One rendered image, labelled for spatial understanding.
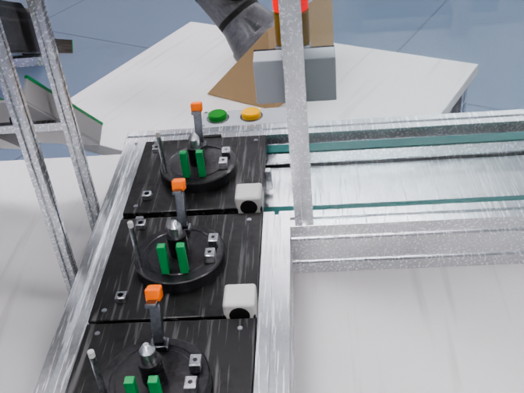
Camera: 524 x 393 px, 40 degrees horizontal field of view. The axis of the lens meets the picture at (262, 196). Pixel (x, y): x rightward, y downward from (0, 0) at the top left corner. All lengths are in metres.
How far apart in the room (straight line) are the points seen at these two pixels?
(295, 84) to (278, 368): 0.40
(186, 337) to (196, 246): 0.17
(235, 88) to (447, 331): 0.87
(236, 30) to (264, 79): 0.69
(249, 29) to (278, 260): 0.77
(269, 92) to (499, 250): 0.47
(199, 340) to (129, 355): 0.10
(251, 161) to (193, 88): 0.59
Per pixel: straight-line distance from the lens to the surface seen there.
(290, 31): 1.01
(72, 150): 1.28
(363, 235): 1.19
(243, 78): 1.73
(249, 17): 1.75
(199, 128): 1.34
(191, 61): 2.03
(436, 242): 1.21
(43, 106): 1.24
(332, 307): 1.17
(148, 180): 1.32
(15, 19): 1.17
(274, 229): 1.18
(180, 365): 0.94
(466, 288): 1.22
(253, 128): 1.45
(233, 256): 1.11
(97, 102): 1.89
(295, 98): 1.05
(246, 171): 1.30
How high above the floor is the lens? 1.68
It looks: 35 degrees down
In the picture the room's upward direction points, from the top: 6 degrees counter-clockwise
